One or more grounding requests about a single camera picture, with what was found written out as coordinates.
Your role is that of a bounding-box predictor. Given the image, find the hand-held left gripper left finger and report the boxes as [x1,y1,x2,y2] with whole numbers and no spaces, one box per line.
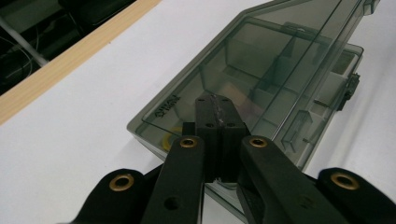
[182,94,222,185]

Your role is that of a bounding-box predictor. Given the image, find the smoky clear compartment box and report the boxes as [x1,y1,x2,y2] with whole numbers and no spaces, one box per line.
[126,0,381,223]

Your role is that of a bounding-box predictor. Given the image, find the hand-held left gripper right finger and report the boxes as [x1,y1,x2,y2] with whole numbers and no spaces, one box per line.
[214,94,250,183]

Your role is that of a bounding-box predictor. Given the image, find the yellow ring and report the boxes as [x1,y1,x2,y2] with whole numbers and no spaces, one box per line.
[162,126,185,153]

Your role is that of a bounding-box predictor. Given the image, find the light wooden table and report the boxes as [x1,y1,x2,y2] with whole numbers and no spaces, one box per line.
[0,0,163,125]

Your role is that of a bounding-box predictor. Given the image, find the white table leg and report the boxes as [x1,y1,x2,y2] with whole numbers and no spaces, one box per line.
[0,17,50,67]

